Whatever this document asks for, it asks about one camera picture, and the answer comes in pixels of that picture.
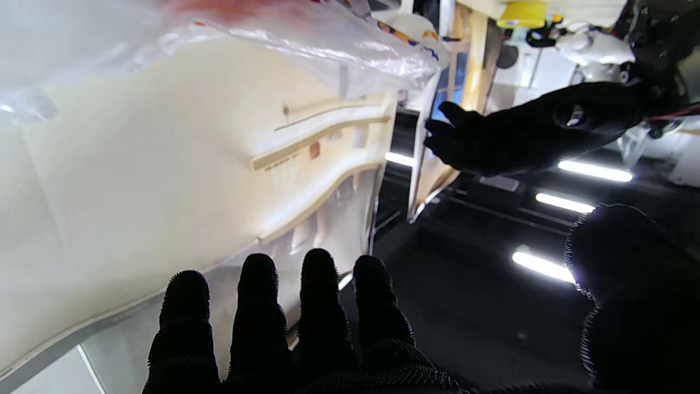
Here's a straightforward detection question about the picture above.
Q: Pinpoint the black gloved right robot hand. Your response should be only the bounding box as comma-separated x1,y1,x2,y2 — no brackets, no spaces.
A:
143,204,700,394

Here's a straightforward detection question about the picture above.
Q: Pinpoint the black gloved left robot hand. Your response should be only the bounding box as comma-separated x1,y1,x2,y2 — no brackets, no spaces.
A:
424,81,652,177

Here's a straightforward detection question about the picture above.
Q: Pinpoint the grey plastic waste bin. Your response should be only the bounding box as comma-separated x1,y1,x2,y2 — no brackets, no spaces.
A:
0,33,400,394

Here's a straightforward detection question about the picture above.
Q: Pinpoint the yellow box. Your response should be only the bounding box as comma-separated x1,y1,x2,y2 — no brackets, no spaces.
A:
497,0,549,29

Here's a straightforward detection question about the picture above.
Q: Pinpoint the white printed plastic garbage bag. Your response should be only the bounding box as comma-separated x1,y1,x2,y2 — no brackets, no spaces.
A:
0,0,452,124

